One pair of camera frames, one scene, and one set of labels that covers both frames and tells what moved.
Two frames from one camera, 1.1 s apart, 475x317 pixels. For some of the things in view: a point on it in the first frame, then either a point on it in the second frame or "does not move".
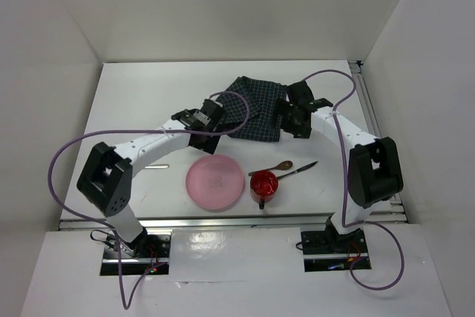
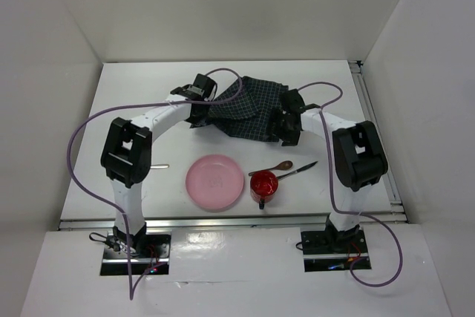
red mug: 263,186 does not move
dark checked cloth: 264,120 does not move
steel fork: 157,166 does not move
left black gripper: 208,145 to 197,121
